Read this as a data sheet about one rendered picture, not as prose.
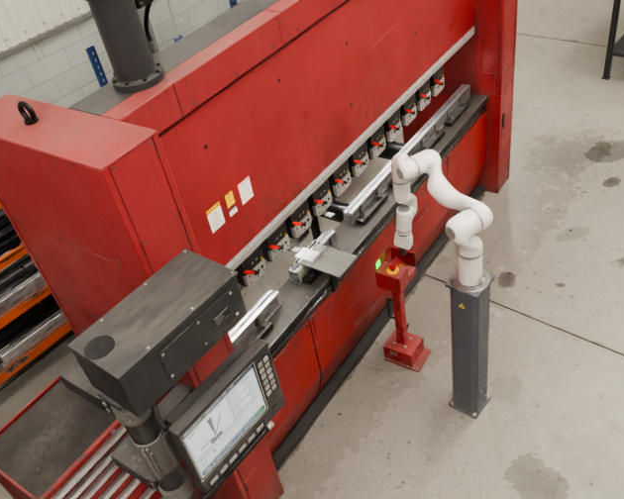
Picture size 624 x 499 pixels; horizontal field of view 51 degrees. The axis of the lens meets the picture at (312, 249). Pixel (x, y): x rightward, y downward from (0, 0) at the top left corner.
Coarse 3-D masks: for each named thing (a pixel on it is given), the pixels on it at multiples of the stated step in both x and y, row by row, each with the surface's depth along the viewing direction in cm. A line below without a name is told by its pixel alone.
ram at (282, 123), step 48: (384, 0) 346; (432, 0) 390; (288, 48) 290; (336, 48) 320; (384, 48) 359; (432, 48) 407; (240, 96) 272; (288, 96) 299; (336, 96) 332; (384, 96) 374; (192, 144) 256; (240, 144) 280; (288, 144) 309; (336, 144) 344; (192, 192) 264; (288, 192) 320; (240, 240) 298
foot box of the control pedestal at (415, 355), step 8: (392, 336) 416; (408, 336) 414; (416, 336) 413; (416, 344) 409; (384, 352) 415; (392, 352) 410; (400, 352) 406; (408, 352) 404; (416, 352) 409; (424, 352) 416; (392, 360) 415; (400, 360) 411; (408, 360) 406; (416, 360) 412; (424, 360) 411; (408, 368) 409; (416, 368) 407
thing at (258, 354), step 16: (240, 352) 230; (256, 352) 225; (224, 368) 225; (240, 368) 221; (256, 368) 227; (272, 368) 236; (208, 384) 221; (224, 384) 216; (272, 384) 239; (192, 400) 217; (208, 400) 212; (272, 400) 242; (176, 416) 213; (192, 416) 209; (272, 416) 246; (176, 432) 205; (256, 432) 240; (176, 448) 223; (240, 448) 234; (192, 464) 215; (224, 464) 229; (208, 480) 225
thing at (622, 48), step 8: (616, 0) 595; (616, 8) 599; (616, 16) 603; (616, 24) 609; (608, 40) 620; (608, 48) 624; (616, 48) 631; (608, 56) 629; (608, 64) 634; (608, 72) 639
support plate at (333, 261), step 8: (320, 248) 357; (320, 256) 351; (328, 256) 350; (336, 256) 349; (344, 256) 348; (352, 256) 347; (304, 264) 348; (320, 264) 346; (328, 264) 345; (336, 264) 344; (344, 264) 343; (328, 272) 340; (336, 272) 339; (344, 272) 340
